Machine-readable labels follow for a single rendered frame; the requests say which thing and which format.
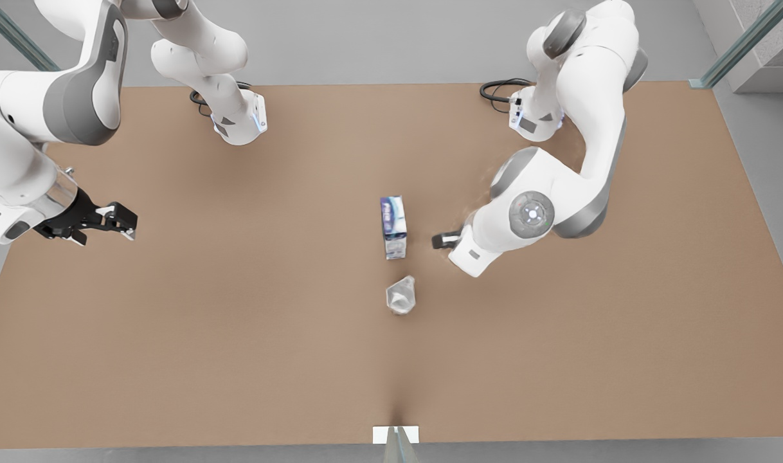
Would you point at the clear glass cup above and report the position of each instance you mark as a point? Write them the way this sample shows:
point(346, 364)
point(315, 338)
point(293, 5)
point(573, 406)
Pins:
point(401, 296)

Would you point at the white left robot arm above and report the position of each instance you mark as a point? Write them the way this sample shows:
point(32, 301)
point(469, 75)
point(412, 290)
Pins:
point(584, 96)

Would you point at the blue white milk carton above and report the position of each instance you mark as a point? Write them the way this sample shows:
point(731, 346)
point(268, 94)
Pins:
point(393, 226)

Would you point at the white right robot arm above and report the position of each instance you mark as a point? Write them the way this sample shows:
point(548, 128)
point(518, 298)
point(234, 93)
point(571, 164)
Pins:
point(25, 122)

